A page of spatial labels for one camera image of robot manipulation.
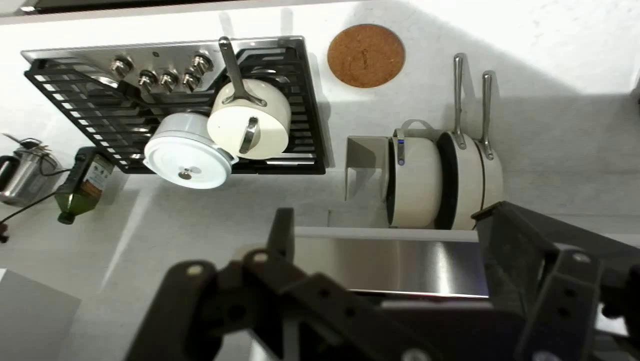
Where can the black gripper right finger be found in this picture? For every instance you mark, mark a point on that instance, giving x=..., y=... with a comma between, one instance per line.
x=566, y=293

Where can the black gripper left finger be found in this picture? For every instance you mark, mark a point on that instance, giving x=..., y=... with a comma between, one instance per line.
x=201, y=302

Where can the large cream frying pan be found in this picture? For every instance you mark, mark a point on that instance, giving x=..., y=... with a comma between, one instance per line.
x=467, y=180

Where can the white lidded pot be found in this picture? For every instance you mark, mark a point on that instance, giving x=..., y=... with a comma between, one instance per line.
x=180, y=147

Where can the dark green oil bottle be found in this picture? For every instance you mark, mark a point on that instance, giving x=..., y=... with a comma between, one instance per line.
x=83, y=187

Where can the cream stock pot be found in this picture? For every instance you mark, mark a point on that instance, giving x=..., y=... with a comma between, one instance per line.
x=417, y=180

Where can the stainless kettle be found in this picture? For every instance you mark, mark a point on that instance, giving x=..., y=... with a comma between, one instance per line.
x=26, y=173

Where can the metal pan rack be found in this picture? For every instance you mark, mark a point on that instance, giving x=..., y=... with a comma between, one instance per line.
x=363, y=156

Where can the black gas cooktop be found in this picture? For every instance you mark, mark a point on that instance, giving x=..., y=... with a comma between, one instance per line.
x=80, y=100

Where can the round cork trivet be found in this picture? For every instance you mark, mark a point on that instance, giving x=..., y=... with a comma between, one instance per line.
x=367, y=56

